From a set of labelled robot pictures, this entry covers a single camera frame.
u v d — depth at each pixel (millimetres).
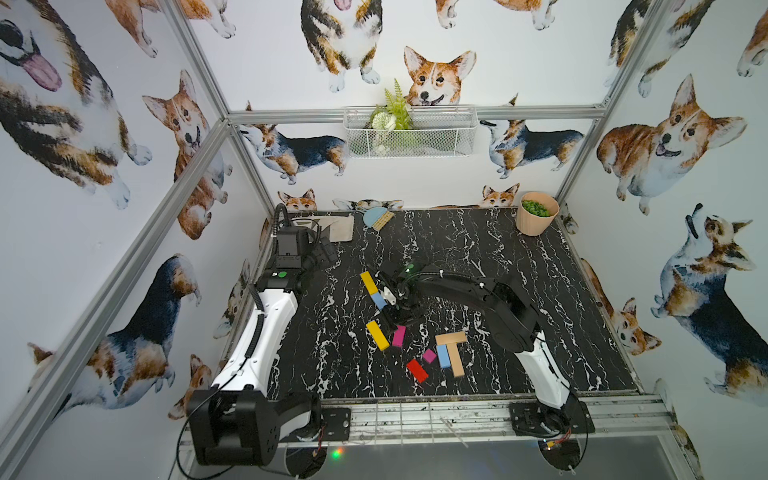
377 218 1187
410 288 681
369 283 958
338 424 737
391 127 817
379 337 879
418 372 814
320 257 732
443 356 838
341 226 1177
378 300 946
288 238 596
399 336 879
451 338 882
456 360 836
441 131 926
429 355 849
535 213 1058
